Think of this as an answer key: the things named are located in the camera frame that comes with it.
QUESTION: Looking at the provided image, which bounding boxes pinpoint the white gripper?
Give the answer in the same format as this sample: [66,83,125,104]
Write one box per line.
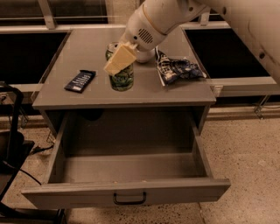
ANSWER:
[104,6,166,75]

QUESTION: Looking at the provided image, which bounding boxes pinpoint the green soda can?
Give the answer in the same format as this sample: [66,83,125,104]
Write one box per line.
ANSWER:
[105,42,134,91]

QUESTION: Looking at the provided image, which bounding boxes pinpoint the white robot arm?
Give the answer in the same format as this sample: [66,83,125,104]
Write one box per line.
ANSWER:
[104,0,280,83]

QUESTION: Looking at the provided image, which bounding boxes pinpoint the open grey top drawer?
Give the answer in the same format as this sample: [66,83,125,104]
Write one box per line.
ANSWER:
[23,109,230,209]

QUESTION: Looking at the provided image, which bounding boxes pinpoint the white ceramic bowl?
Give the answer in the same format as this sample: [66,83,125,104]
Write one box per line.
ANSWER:
[136,49,155,63]

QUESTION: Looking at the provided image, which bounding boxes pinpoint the blue crumpled chip bag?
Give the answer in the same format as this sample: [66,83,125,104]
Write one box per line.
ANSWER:
[155,48,207,86]

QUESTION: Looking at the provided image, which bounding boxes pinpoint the dark blue snack bar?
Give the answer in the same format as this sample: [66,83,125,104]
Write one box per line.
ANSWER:
[64,70,96,94]

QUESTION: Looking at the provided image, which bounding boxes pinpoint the grey metal cabinet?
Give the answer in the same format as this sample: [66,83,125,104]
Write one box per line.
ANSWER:
[33,24,215,132]

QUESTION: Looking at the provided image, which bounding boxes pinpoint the metal window railing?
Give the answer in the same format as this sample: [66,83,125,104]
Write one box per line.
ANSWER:
[0,0,280,35]

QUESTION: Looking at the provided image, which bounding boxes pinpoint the black chair base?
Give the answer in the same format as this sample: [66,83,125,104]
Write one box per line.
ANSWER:
[0,81,34,200]

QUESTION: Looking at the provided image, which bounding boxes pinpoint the black drawer handle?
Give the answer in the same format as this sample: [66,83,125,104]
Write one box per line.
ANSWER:
[113,192,146,206]

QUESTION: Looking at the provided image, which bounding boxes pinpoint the black floor cable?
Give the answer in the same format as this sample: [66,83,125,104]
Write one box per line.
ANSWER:
[0,158,42,186]

